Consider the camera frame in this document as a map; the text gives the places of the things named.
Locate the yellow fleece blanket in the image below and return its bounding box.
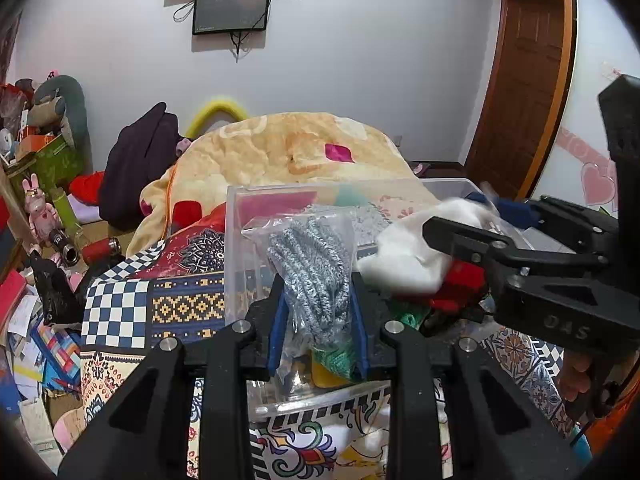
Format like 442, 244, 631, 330
126, 113, 439, 257

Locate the person's right hand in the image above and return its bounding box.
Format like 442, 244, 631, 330
558, 349, 591, 402

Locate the yellow foam arch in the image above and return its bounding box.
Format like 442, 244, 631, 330
182, 98, 248, 140

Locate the bagged grey knitted rope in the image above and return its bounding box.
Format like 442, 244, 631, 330
241, 207, 359, 391

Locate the green storage box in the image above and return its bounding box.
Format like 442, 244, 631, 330
6, 136, 85, 198

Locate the green knitted item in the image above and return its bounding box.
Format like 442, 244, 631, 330
312, 302, 431, 382

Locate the white soft cloth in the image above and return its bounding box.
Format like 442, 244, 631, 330
357, 198, 500, 295

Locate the clear plastic storage box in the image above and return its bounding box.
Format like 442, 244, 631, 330
222, 176, 561, 421

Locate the red thermos bottle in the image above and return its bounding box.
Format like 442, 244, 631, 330
81, 237, 122, 266

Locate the grey plush toy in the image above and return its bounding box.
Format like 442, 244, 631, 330
27, 75, 88, 150

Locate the patterned patchwork table cover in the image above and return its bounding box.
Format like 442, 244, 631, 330
79, 209, 576, 480

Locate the small black wall monitor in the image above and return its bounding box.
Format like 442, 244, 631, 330
192, 0, 270, 36

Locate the pink rabbit figurine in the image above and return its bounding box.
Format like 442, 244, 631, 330
22, 174, 62, 244

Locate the red drawstring pouch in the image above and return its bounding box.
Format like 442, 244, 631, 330
427, 260, 487, 314

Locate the pink heart wall sticker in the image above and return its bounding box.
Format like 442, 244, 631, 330
555, 127, 618, 211

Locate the brown wooden door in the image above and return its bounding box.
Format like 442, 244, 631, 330
465, 0, 576, 198

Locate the dark purple clothing pile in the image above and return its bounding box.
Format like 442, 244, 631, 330
99, 102, 182, 232

